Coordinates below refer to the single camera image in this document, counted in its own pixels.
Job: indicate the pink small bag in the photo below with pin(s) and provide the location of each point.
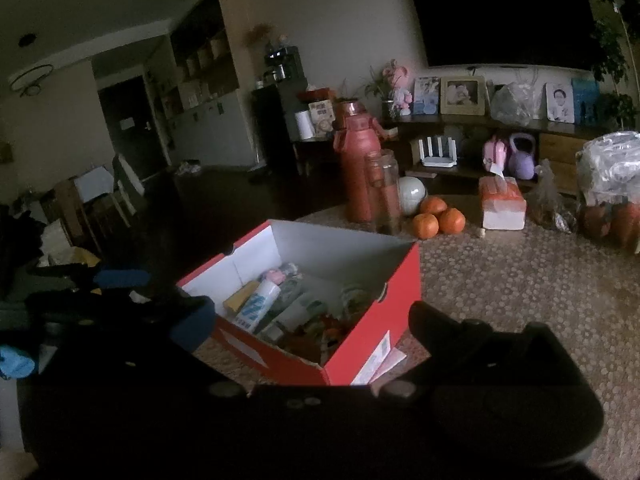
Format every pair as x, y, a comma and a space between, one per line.
495, 153

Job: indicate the white plastic bag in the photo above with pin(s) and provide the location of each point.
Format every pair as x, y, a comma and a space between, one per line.
608, 169

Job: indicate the portrait photo frame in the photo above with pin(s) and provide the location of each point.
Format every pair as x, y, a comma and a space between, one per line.
560, 103

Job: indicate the red white cardboard box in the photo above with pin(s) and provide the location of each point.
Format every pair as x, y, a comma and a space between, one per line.
369, 282

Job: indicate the pink plush toy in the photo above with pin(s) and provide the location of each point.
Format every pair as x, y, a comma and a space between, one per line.
397, 78

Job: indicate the tall red thermos bottle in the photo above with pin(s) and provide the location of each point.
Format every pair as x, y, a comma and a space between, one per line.
356, 134

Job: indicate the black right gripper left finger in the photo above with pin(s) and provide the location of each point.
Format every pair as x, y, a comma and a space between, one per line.
159, 327

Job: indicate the white blue tube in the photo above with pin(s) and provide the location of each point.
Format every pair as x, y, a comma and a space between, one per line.
257, 305

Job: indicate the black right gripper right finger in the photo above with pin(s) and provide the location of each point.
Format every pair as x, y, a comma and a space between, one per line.
447, 338

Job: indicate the orange fruit middle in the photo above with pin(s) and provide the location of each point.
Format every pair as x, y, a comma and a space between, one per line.
433, 205

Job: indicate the orange fruit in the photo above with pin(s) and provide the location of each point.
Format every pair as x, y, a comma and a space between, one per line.
425, 226
451, 221
433, 205

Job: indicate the purple kettlebell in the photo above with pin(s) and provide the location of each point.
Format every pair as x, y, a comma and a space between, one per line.
521, 162

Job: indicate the orange tissue pack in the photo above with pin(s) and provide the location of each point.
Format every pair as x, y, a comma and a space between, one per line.
501, 201

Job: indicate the white paper roll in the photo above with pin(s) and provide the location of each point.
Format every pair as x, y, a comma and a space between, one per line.
305, 126

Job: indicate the white wifi router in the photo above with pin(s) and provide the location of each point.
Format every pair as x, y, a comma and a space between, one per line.
438, 152

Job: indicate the orange fruit right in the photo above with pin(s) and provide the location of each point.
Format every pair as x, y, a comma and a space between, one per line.
451, 221

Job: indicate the white round ball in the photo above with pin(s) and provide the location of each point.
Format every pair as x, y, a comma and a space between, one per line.
411, 194

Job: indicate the orange fruit left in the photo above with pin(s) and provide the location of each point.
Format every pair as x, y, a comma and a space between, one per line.
425, 226

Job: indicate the clear glass jar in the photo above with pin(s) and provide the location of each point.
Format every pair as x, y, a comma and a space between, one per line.
382, 175

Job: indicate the beige photo frame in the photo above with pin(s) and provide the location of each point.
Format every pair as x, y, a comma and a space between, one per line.
464, 95

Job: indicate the green white bottle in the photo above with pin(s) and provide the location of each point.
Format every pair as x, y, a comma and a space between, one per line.
303, 309

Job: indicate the black television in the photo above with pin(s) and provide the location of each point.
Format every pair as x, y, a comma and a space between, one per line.
541, 33

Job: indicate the yellow rectangular box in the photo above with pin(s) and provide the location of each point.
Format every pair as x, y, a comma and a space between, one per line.
236, 301

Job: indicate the wooden tv cabinet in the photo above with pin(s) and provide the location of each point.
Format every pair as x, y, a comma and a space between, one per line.
555, 142

